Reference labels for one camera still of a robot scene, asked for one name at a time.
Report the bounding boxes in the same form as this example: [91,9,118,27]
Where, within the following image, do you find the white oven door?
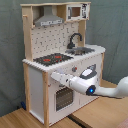
[48,82,76,117]

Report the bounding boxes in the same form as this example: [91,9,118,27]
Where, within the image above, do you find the black toy stovetop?
[34,53,70,66]

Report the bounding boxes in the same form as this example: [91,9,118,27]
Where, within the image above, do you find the white toy microwave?
[66,3,90,21]

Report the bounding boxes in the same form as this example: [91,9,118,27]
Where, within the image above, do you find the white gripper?
[51,72,73,86]

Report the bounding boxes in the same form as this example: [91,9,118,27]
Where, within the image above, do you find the grey ice dispenser panel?
[87,64,96,71]

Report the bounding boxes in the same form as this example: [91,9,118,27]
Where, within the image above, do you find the wooden toy kitchen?
[22,2,105,127]

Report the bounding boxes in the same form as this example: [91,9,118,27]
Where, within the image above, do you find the black toy faucet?
[67,33,82,49]

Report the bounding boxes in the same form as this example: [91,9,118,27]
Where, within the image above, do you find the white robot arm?
[51,69,128,98]

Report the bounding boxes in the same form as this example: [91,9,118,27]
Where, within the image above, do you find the grey range hood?
[35,6,64,27]

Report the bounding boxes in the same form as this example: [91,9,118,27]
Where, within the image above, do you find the grey toy sink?
[65,47,95,55]

